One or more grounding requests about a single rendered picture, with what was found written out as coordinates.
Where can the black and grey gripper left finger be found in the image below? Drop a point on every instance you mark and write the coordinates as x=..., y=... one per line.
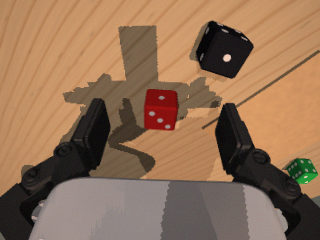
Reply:
x=70, y=159

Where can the tan flat mat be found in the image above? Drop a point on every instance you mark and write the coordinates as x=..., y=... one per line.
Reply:
x=284, y=116

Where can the green die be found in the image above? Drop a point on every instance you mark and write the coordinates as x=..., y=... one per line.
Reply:
x=302, y=170

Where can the red die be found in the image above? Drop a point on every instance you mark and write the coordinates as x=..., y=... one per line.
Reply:
x=160, y=109

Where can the black die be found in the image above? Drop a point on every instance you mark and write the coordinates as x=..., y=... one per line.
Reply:
x=223, y=50

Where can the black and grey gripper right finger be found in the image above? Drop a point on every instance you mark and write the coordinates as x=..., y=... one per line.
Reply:
x=252, y=166

